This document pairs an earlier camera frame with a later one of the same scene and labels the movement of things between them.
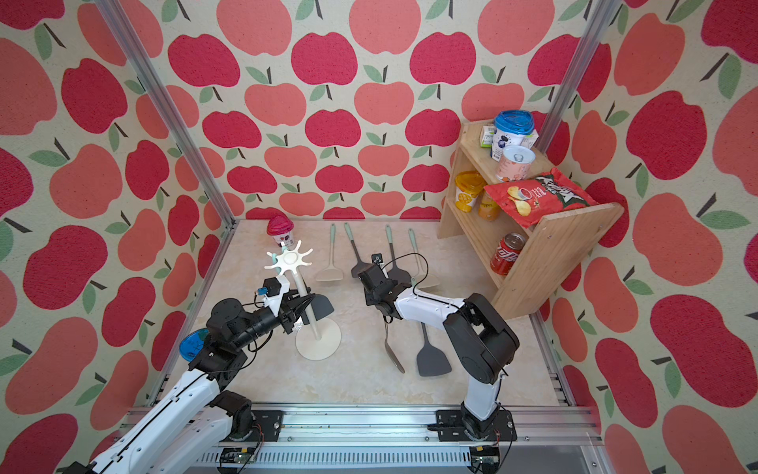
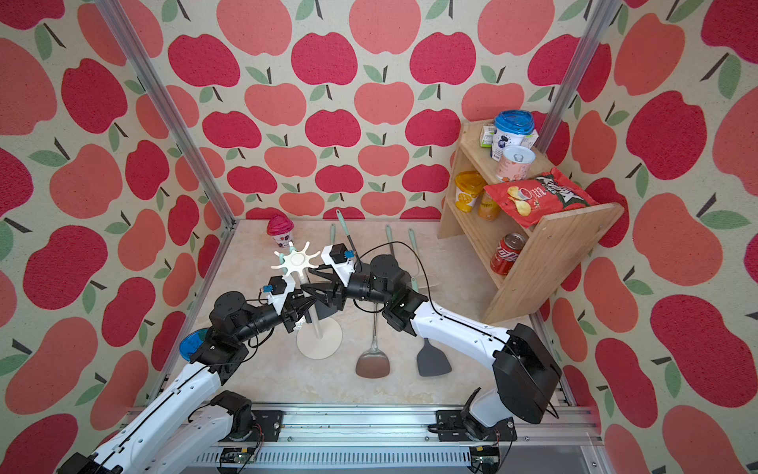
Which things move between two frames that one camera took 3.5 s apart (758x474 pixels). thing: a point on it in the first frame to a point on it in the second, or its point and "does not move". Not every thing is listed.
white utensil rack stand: x=311 y=345 does not move
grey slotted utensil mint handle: x=431 y=360 does not move
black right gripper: x=369 y=298 to x=336 y=290
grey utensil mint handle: x=322 y=307 does not move
